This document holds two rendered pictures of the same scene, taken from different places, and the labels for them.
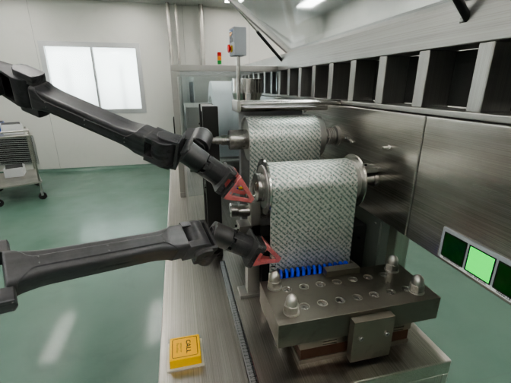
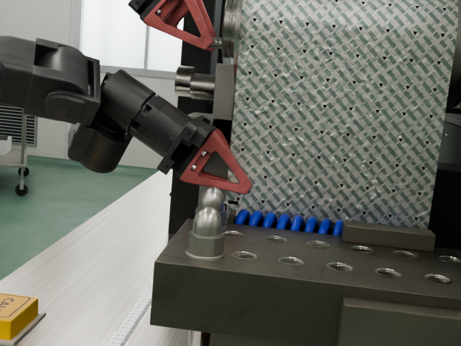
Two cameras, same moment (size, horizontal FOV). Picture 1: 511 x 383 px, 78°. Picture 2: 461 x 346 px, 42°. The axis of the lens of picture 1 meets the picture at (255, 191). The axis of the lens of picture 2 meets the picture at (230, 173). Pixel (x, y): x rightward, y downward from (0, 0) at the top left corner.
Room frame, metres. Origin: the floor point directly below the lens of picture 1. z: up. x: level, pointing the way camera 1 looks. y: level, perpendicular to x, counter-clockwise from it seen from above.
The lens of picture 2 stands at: (0.07, -0.27, 1.20)
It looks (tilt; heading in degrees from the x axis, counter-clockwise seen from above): 10 degrees down; 19
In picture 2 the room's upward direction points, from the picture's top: 5 degrees clockwise
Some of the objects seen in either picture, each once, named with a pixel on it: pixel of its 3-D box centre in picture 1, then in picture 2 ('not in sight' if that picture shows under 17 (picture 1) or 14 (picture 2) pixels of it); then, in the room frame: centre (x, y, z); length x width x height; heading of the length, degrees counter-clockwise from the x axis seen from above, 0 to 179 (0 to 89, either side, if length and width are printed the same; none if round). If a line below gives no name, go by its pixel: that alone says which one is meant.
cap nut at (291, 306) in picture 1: (291, 303); (206, 231); (0.57, -0.08, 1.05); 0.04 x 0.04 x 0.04
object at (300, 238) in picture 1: (312, 242); (331, 163); (0.76, -0.15, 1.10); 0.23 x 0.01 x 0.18; 104
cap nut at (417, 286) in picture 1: (417, 283); not in sight; (0.65, -0.39, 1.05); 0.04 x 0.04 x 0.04
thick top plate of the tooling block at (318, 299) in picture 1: (345, 299); (370, 290); (0.65, -0.22, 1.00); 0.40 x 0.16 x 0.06; 104
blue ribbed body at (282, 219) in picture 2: (315, 270); (328, 233); (0.74, -0.16, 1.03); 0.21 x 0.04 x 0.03; 104
